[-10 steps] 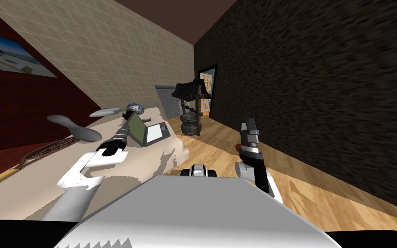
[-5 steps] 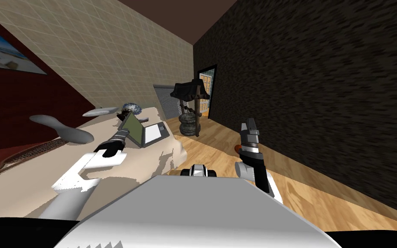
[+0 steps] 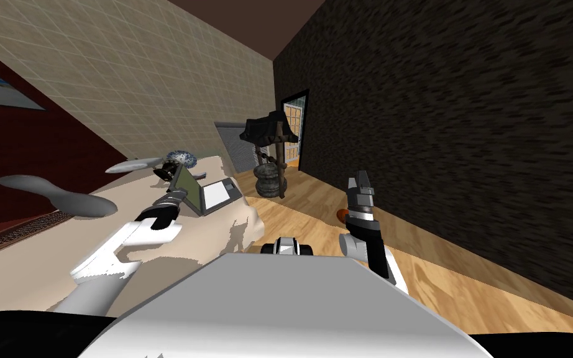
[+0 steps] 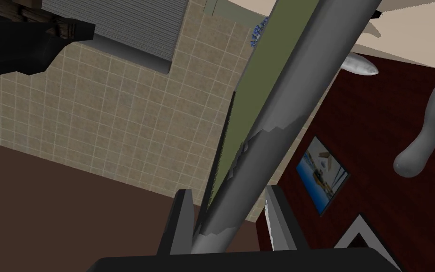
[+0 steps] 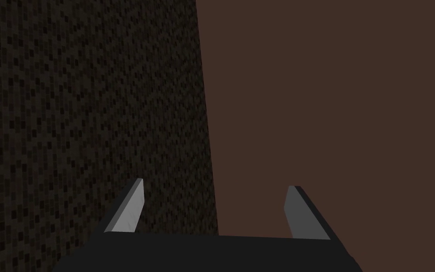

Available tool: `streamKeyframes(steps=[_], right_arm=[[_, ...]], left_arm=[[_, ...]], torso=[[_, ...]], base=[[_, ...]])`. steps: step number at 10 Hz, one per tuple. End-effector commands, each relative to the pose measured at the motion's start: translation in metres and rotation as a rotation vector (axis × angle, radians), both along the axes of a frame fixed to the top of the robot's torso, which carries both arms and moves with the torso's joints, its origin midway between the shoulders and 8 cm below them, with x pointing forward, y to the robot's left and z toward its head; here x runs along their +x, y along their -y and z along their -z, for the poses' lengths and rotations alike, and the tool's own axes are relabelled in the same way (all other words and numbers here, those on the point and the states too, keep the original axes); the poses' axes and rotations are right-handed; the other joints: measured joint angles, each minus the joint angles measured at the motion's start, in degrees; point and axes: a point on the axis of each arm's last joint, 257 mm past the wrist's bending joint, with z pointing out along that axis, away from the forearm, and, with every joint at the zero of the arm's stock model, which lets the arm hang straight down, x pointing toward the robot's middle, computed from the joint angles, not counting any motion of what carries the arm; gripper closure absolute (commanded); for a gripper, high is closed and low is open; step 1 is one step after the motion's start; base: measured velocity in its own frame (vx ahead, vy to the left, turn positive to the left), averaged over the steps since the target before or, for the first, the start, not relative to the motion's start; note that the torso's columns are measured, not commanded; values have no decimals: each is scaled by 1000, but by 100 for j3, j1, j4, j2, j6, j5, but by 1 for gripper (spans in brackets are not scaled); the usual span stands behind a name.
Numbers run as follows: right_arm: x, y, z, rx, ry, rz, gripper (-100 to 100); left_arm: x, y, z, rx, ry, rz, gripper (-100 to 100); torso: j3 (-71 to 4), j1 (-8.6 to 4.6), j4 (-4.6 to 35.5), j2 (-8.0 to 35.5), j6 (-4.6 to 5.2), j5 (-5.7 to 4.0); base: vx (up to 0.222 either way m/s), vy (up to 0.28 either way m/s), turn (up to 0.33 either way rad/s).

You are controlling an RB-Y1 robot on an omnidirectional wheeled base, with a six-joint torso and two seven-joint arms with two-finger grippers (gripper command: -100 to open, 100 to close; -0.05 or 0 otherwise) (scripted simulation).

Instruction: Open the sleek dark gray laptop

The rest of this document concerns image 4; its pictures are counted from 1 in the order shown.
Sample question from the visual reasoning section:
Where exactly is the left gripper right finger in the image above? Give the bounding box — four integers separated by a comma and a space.
264, 185, 310, 252

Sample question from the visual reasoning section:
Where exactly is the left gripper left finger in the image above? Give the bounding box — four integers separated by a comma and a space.
157, 188, 195, 256

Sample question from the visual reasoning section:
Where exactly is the grey bar handle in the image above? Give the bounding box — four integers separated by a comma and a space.
190, 0, 383, 255

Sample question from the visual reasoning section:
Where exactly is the olive green door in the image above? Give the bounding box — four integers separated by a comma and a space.
194, 0, 321, 236

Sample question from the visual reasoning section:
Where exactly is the grey rounded shape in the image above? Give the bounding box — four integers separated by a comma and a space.
393, 63, 435, 179

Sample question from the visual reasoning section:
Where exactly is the silver oval lamp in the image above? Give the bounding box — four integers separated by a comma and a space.
340, 52, 380, 77

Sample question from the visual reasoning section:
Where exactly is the grey window blind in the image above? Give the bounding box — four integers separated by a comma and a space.
42, 0, 189, 75

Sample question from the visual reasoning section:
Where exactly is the blue framed wall picture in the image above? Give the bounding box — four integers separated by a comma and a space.
295, 136, 351, 217

